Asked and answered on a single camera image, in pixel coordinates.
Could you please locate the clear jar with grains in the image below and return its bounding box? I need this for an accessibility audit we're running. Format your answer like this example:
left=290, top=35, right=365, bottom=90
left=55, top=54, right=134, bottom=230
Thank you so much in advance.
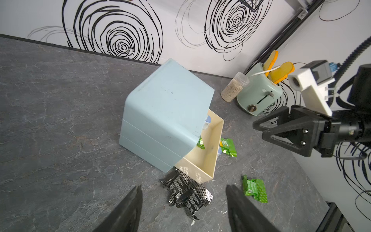
left=221, top=72, right=250, bottom=102

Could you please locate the mint green toaster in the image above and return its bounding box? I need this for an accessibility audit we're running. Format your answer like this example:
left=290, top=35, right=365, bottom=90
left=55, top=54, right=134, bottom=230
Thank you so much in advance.
left=237, top=63, right=283, bottom=116

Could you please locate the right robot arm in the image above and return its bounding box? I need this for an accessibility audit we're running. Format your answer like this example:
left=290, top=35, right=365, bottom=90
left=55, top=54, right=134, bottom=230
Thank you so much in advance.
left=253, top=39, right=371, bottom=158

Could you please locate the black cookie pack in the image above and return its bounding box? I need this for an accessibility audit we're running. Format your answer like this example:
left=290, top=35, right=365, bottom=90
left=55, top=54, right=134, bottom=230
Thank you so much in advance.
left=160, top=168, right=190, bottom=206
left=175, top=184, right=214, bottom=220

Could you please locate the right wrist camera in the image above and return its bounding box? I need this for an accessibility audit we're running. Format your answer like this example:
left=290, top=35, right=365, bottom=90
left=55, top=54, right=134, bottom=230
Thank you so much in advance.
left=288, top=60, right=335, bottom=117

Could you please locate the light blue drawer cabinet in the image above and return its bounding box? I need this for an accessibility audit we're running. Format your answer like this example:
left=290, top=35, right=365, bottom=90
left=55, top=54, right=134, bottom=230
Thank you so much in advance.
left=119, top=59, right=214, bottom=173

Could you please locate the yellow toast slice left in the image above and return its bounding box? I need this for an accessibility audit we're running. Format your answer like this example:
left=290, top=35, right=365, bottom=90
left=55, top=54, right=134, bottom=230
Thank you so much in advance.
left=263, top=50, right=279, bottom=77

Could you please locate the black cookie pack left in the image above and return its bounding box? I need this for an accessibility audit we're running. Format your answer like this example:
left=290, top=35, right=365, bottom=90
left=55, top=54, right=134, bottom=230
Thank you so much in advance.
left=160, top=168, right=190, bottom=206

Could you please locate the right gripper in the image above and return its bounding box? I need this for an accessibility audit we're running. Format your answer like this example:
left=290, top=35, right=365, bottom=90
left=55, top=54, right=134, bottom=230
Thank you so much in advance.
left=253, top=105, right=341, bottom=158

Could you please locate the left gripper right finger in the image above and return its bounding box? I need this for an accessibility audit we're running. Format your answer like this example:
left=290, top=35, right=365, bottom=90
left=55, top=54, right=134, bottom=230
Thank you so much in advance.
left=226, top=185, right=278, bottom=232

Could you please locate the yellow toast slice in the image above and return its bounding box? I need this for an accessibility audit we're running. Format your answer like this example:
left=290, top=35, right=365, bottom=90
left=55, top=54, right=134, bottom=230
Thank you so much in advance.
left=268, top=62, right=295, bottom=85
left=263, top=50, right=279, bottom=77

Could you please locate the yellow toast slice right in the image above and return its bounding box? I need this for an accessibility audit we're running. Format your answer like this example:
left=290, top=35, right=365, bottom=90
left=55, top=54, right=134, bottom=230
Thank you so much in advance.
left=268, top=62, right=295, bottom=85

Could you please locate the cream drawer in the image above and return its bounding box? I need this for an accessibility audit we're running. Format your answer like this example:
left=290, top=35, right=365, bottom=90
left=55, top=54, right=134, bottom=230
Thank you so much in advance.
left=175, top=110, right=224, bottom=184

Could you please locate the black cookie pack right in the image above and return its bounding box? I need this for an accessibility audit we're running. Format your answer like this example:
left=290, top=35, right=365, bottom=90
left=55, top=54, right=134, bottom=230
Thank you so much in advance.
left=175, top=184, right=214, bottom=220

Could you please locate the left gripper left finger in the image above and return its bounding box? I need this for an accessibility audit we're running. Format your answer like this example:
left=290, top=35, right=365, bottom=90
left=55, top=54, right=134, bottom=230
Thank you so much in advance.
left=93, top=185, right=143, bottom=232

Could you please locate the green cookie pack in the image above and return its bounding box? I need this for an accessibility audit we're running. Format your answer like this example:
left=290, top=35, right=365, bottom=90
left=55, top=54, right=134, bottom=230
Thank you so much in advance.
left=219, top=138, right=237, bottom=158
left=197, top=136, right=205, bottom=150
left=242, top=175, right=268, bottom=203

